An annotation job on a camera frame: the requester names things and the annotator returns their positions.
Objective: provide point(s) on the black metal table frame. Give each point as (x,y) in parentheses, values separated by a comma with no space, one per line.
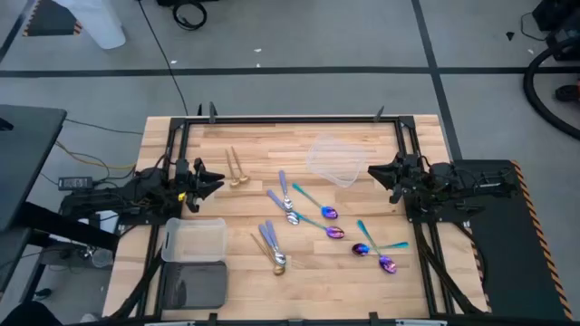
(294,120)

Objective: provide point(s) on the black hazard striped mat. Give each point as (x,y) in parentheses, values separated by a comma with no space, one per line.
(50,20)

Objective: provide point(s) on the grey plastic bin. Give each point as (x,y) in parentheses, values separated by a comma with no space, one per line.
(199,285)

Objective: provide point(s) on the black equipment case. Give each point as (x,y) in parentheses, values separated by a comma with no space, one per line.
(566,27)

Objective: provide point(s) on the clear plastic bin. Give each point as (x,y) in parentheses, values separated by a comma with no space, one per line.
(195,242)
(335,163)

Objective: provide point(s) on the white plastic object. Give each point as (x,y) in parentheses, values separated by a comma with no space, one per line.
(102,27)

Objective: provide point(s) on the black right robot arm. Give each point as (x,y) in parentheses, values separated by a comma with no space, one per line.
(453,181)

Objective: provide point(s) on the white paper sheet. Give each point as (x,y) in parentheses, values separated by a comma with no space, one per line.
(109,222)

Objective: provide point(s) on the black desk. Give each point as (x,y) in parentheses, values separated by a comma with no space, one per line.
(27,158)

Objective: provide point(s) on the black table clamp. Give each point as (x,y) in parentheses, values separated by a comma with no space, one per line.
(213,113)
(212,319)
(379,114)
(373,319)

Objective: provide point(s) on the orange black device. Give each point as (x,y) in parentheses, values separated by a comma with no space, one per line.
(568,93)

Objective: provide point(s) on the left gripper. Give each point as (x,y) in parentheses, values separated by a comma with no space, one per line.
(192,185)

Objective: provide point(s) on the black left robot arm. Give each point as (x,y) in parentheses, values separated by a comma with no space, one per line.
(149,188)

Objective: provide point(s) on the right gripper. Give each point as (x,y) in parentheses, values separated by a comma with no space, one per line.
(410,179)

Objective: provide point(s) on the black hazard striped platform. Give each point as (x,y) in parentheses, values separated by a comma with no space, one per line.
(512,253)

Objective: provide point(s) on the clear round jar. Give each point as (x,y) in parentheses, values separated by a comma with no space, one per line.
(102,258)

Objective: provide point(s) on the iridescent purple teal spoon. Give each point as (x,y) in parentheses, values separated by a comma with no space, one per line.
(329,212)
(335,232)
(360,249)
(388,264)

